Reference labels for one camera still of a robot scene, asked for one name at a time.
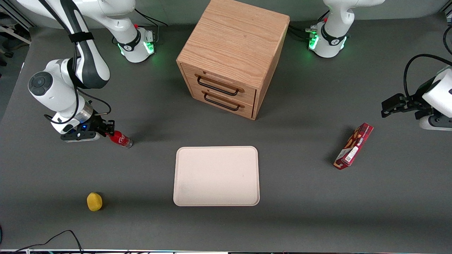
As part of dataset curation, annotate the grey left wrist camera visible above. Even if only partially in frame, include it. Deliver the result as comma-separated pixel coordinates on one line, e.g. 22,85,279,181
419,115,452,132

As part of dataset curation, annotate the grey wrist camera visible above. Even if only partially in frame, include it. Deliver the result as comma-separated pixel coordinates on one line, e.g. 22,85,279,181
419,115,452,132
60,130,101,143

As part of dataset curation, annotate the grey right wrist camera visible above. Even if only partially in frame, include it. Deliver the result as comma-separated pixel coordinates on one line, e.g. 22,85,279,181
60,130,101,143

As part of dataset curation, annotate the black drawer handle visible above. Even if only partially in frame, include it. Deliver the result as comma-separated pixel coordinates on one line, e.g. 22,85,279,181
203,91,242,112
197,75,240,97

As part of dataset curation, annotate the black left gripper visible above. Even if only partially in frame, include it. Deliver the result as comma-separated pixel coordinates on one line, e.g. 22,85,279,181
381,77,441,120

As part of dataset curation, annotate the red snack box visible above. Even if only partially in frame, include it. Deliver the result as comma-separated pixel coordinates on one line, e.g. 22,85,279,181
333,122,374,170

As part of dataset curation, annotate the wooden two-drawer cabinet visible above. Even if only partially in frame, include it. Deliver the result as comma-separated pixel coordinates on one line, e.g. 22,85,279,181
176,0,291,121

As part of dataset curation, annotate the black table-edge cable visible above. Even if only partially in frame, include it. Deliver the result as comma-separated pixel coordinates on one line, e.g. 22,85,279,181
10,230,84,254

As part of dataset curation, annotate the cream plastic tray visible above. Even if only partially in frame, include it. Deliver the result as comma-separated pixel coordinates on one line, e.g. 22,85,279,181
173,146,261,207

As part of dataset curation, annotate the yellow toy lemon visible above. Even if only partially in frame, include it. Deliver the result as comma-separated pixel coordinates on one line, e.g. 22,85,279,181
87,192,103,212

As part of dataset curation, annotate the red coke bottle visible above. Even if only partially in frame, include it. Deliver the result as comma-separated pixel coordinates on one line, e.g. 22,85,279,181
108,130,133,149

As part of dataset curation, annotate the black right arm base cable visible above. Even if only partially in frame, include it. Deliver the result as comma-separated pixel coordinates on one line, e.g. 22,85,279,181
134,7,168,44

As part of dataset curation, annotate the black left arm base cable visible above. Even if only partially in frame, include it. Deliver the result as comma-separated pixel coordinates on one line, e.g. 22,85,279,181
288,24,318,41

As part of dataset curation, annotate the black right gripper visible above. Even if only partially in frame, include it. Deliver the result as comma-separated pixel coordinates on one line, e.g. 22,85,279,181
84,113,115,138

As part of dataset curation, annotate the black arm base cable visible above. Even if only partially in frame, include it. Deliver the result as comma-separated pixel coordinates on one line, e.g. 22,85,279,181
134,7,168,44
288,24,318,41

